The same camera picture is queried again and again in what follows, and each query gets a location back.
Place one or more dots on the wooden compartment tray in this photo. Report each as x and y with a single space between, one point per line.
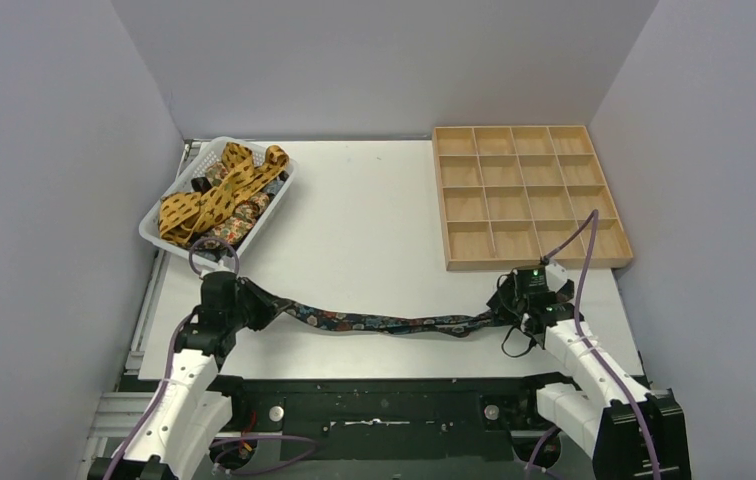
509 195

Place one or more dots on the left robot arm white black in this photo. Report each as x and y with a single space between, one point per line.
184 415

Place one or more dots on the yellow patterned tie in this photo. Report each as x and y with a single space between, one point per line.
182 214

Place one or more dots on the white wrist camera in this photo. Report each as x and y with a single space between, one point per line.
203 267
557 276

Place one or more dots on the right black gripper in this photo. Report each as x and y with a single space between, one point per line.
501 301

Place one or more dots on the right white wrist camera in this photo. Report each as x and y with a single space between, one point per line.
557 276

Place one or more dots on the beige floral tie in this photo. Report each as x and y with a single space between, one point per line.
239 212

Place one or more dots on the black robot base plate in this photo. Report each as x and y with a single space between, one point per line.
424 419

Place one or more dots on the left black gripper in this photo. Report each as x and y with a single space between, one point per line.
258 303

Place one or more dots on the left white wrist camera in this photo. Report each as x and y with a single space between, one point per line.
203 267

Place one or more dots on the dark floral tie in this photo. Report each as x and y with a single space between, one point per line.
458 326

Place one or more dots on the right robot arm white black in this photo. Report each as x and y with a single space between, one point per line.
627 430

